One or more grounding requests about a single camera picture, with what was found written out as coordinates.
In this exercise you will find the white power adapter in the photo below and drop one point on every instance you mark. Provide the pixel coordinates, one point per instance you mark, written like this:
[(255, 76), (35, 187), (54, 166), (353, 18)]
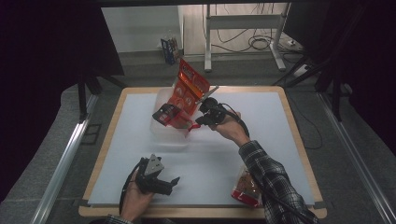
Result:
[(300, 70)]

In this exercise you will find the aluminium rail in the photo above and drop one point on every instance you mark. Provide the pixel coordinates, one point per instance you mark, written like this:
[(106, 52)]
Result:
[(358, 158), (62, 168)]

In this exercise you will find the black floor plate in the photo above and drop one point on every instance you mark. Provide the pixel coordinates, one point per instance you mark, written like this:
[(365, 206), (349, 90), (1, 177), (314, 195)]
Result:
[(91, 134)]

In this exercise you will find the white table mat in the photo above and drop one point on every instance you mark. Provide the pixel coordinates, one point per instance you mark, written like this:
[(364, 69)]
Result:
[(124, 149)]

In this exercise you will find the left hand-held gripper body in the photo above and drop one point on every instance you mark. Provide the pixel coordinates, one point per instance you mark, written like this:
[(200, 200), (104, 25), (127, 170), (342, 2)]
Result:
[(149, 183)]

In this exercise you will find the small red black snack packet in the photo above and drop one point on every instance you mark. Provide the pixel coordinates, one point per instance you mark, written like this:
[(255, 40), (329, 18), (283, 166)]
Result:
[(171, 116)]

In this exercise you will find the white power strip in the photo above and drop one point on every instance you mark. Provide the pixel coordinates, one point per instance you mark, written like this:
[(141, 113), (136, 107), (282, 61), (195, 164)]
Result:
[(293, 43)]

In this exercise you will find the large orange snack packet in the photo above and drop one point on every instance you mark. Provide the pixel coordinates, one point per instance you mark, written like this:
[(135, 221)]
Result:
[(186, 87)]

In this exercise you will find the blue carton in plastic bag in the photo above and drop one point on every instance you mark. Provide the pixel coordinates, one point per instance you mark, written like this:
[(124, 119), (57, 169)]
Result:
[(170, 49)]

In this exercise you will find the person's right hand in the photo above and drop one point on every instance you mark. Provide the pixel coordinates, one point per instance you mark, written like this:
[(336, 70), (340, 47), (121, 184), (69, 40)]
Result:
[(232, 127)]

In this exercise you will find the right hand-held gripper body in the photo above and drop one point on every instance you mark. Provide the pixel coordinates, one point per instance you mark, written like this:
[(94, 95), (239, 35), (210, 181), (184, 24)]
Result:
[(213, 109)]

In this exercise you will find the white metal desk frame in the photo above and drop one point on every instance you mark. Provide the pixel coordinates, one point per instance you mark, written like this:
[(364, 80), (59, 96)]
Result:
[(243, 21)]

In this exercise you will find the black tripod stand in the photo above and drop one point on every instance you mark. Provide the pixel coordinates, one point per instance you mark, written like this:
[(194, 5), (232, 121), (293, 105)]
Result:
[(336, 96), (82, 99)]

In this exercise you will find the clear plastic container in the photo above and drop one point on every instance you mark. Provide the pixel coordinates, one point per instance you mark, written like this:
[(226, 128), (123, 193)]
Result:
[(165, 133)]

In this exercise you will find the beige red food pouch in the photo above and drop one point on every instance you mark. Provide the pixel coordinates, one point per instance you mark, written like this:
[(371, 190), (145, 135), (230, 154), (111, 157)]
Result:
[(246, 189)]

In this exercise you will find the black curtain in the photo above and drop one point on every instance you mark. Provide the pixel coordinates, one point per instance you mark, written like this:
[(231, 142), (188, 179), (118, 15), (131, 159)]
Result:
[(367, 62), (37, 77)]

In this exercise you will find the person's left hand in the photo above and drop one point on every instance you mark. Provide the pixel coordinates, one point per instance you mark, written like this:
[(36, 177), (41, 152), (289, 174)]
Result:
[(134, 202)]

